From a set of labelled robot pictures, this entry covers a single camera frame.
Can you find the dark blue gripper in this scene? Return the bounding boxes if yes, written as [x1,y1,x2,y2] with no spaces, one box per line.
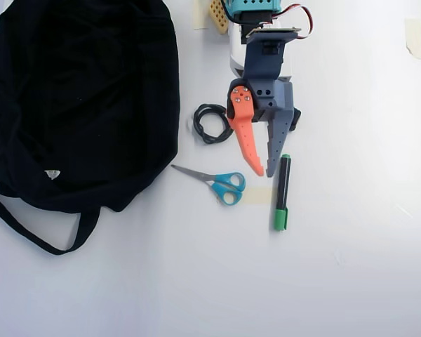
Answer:
[226,34,295,178]

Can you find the black braided cable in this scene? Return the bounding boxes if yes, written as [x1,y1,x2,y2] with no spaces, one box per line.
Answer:
[192,103,236,145]

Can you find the black fabric bag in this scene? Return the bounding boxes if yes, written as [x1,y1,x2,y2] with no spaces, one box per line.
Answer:
[0,0,182,256]

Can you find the green and black marker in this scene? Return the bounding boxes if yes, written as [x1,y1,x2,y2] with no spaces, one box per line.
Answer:
[272,153,293,232]

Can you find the short beige masking tape strip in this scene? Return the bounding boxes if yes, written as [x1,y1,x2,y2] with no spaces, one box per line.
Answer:
[243,187,274,206]

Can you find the yellow perforated block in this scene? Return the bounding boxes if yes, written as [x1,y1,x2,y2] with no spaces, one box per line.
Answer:
[209,0,231,35]

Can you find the narrow beige masking tape piece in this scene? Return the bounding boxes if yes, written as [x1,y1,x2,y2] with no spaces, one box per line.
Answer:
[192,0,211,30]

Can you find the wide beige masking tape piece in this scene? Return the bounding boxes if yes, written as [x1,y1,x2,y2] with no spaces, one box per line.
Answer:
[403,17,421,61]

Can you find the black strap ring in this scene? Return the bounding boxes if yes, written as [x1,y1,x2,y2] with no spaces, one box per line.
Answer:
[290,107,302,133]

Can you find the blue handled scissors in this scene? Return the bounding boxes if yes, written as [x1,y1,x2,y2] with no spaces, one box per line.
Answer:
[171,164,247,207]

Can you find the camera circuit board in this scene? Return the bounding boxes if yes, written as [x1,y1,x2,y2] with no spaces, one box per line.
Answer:
[245,27,302,39]

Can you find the white and red servo wire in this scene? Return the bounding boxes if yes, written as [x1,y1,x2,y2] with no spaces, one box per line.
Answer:
[273,2,316,40]

